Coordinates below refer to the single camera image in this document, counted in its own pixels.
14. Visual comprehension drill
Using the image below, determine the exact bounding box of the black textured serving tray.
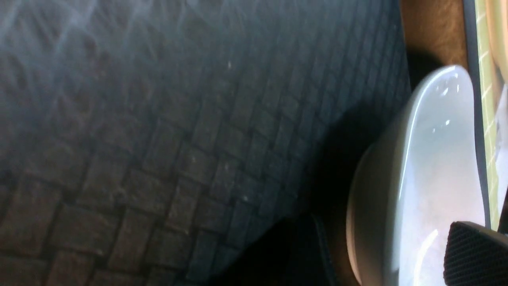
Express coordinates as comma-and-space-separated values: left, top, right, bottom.
0, 0, 493, 286

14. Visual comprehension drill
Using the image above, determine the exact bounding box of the white small dish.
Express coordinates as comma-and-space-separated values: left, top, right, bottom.
345, 65, 485, 286

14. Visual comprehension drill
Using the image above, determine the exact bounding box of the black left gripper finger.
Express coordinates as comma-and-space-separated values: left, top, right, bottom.
443, 221, 508, 286

